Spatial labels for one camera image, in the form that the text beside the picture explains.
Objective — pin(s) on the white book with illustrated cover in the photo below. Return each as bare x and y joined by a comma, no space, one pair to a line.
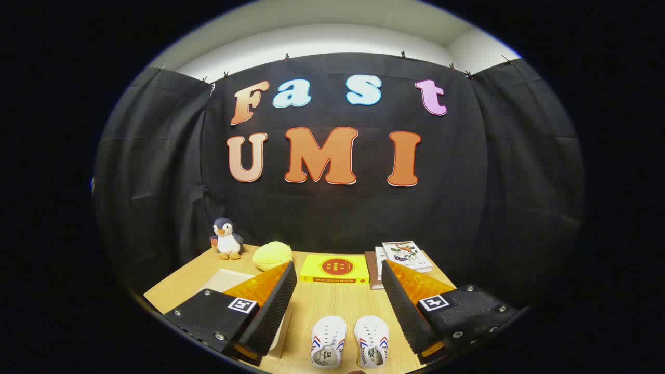
408,254

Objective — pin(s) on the white canvas shoe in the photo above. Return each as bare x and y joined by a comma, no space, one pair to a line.
328,332
371,332

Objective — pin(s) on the yellow round plush bun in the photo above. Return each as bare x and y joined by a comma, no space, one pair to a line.
271,254

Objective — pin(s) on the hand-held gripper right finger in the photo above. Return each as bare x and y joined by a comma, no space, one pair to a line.
405,311

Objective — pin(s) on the row of small cloth clips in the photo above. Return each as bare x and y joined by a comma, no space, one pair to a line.
403,54

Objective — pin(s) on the yellow book with red circle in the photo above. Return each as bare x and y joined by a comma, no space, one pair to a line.
335,267

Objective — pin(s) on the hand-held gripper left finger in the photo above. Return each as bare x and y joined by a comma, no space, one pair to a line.
273,311

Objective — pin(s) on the beige fabric storage box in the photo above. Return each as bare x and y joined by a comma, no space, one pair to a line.
226,280

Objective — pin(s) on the penguin plush toy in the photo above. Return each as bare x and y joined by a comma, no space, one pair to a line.
227,241

